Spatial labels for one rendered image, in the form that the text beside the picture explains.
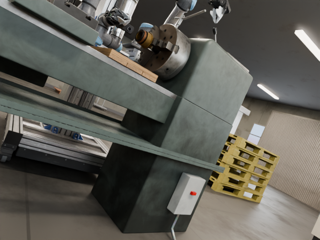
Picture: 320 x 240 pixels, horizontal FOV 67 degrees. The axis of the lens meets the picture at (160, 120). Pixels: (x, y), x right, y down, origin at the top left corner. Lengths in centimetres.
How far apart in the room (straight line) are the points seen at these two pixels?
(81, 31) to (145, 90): 45
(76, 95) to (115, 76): 96
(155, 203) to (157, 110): 59
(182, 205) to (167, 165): 30
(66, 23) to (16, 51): 21
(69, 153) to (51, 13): 119
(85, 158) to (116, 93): 91
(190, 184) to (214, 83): 66
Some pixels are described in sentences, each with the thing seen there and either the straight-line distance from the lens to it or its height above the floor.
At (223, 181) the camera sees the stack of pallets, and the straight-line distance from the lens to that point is 392.
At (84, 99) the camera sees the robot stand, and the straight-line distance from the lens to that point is 216.
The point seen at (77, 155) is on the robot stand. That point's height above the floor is 18.
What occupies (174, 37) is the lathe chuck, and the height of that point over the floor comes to 115.
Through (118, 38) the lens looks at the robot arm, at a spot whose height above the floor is 106.
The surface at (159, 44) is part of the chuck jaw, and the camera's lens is 140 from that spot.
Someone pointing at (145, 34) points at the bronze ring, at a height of 110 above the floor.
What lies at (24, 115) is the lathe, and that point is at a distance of 96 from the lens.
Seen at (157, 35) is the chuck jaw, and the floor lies 115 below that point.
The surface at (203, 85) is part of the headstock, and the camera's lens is 150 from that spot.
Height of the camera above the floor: 72
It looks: 1 degrees down
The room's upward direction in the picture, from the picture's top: 24 degrees clockwise
